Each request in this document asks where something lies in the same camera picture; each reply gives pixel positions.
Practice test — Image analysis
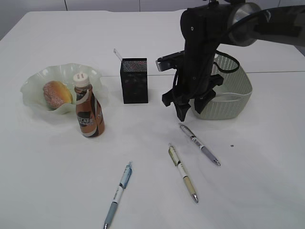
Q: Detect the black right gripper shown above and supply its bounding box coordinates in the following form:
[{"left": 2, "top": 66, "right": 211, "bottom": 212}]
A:
[{"left": 162, "top": 4, "right": 234, "bottom": 121}]

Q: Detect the white grey grip pen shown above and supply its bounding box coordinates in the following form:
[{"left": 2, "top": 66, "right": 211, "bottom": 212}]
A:
[{"left": 179, "top": 123, "right": 221, "bottom": 167}]

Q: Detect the beige retractable pen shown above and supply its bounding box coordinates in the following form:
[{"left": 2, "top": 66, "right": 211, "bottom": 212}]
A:
[{"left": 168, "top": 143, "right": 199, "bottom": 204}]

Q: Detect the light blue retractable pen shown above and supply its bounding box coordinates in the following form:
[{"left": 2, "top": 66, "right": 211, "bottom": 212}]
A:
[{"left": 103, "top": 161, "right": 132, "bottom": 229}]

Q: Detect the clear plastic ruler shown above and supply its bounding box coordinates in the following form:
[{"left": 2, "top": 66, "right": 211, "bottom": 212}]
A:
[{"left": 113, "top": 48, "right": 123, "bottom": 62}]

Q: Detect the brown Nescafe coffee bottle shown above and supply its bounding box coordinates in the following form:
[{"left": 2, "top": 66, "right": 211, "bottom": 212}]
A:
[{"left": 73, "top": 73, "right": 105, "bottom": 138}]

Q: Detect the sugar-dusted bread roll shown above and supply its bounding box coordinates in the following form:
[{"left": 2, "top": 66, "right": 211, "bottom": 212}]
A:
[{"left": 43, "top": 81, "right": 72, "bottom": 109}]

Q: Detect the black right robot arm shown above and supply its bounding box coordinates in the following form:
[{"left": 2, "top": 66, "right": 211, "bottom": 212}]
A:
[{"left": 156, "top": 0, "right": 305, "bottom": 121}]

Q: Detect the grey-green plastic woven basket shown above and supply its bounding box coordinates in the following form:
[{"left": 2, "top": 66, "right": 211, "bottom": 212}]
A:
[{"left": 190, "top": 51, "right": 253, "bottom": 120}]

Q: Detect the black mesh pen holder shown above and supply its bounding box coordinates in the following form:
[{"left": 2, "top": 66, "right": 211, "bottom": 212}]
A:
[{"left": 120, "top": 58, "right": 148, "bottom": 104}]

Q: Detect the pale green wavy glass plate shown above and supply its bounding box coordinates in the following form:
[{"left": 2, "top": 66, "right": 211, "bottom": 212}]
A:
[{"left": 20, "top": 63, "right": 108, "bottom": 115}]

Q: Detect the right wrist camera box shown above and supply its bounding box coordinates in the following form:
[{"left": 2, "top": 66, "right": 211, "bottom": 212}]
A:
[{"left": 156, "top": 51, "right": 184, "bottom": 72}]

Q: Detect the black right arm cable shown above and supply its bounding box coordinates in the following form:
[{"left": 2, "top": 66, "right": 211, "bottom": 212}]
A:
[{"left": 213, "top": 51, "right": 240, "bottom": 75}]

